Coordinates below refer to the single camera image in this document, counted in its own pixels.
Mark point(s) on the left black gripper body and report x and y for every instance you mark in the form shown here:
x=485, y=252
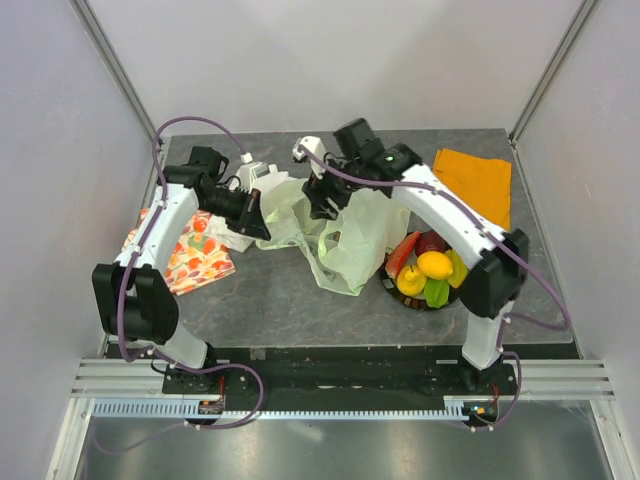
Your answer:
x=228, y=205

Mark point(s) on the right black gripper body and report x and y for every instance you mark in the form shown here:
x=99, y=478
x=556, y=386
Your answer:
x=332, y=183

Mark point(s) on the light green plastic bag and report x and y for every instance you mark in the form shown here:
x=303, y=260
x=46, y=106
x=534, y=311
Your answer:
x=343, y=254

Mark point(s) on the orange red fake fruit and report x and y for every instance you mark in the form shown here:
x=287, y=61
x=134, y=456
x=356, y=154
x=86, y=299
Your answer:
x=398, y=257

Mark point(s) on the dark red fake apple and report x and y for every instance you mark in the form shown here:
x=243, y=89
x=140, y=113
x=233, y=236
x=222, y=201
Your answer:
x=429, y=241

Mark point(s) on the yellow fake fruit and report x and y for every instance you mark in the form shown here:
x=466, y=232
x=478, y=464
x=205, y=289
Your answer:
x=411, y=281

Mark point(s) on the orange fake citrus fruit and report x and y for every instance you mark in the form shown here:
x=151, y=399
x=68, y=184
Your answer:
x=435, y=265

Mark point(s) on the green fake fruit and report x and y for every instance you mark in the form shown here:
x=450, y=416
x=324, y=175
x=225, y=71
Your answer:
x=436, y=293

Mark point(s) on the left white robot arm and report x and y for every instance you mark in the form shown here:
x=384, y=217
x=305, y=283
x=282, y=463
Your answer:
x=133, y=300

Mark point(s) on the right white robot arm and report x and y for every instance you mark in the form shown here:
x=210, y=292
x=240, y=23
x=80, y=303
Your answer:
x=494, y=257

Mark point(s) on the white crumpled cloth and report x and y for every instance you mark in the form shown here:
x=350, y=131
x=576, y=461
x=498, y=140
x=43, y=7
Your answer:
x=235, y=235

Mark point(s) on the orange floral cloth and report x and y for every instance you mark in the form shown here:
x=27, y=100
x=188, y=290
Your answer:
x=187, y=261

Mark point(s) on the dark rimmed ceramic plate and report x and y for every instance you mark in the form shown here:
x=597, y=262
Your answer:
x=416, y=302

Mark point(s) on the orange folded cloth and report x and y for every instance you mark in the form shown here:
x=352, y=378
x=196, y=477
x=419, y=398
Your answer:
x=483, y=184

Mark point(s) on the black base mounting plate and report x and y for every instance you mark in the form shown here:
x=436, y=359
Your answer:
x=428, y=370

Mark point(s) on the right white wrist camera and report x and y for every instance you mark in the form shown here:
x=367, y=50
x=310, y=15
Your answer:
x=310, y=148

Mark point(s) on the grey slotted cable duct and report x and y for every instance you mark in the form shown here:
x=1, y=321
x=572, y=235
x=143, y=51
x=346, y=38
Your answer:
x=446, y=409

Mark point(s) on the left aluminium frame post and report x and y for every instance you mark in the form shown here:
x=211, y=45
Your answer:
x=109, y=56

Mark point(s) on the aluminium frame post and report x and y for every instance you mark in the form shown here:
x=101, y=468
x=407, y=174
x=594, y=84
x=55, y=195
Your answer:
x=109, y=56
x=561, y=53

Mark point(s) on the aluminium front rail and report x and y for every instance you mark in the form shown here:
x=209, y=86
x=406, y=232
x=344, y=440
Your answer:
x=576, y=379

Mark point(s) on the right aluminium frame post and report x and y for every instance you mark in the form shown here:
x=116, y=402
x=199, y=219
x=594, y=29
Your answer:
x=561, y=53

